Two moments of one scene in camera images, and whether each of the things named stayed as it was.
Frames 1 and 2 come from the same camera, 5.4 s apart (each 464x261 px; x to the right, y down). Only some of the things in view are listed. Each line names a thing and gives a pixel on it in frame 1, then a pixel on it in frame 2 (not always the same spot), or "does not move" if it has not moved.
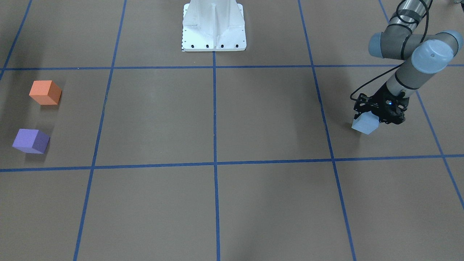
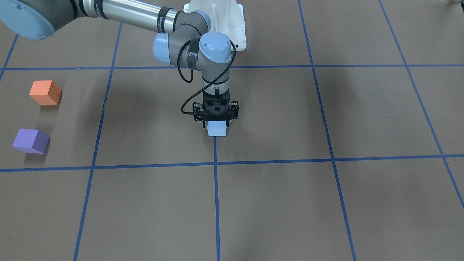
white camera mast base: [213, 25] does not move
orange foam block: [45, 92] does not move
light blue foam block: [366, 123] → [217, 128]
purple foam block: [31, 141] does not move
